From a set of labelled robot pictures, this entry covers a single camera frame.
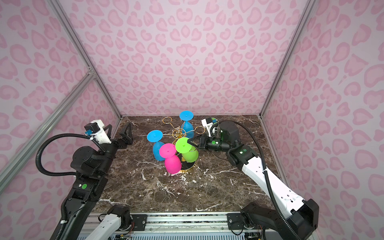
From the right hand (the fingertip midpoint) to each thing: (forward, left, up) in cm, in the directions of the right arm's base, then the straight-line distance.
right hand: (189, 142), depth 63 cm
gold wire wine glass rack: (+8, +6, -5) cm, 11 cm away
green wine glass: (+1, +1, -12) cm, 12 cm away
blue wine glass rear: (+18, +3, -13) cm, 22 cm away
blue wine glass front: (+6, +17, -4) cm, 18 cm away
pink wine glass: (-3, +8, -12) cm, 15 cm away
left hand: (+4, +28, +8) cm, 29 cm away
